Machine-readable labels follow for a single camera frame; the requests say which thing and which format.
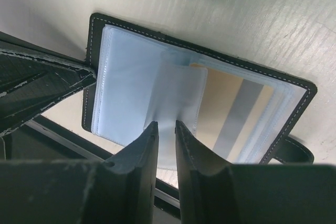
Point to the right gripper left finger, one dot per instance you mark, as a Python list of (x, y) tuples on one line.
[(117, 190)]

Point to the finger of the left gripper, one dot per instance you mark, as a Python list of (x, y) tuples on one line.
[(33, 79)]

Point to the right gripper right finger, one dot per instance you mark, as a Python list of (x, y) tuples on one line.
[(213, 190)]

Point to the black leather card holder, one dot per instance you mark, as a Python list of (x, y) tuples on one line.
[(145, 76)]

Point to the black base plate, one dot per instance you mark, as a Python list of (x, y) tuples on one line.
[(42, 138)]

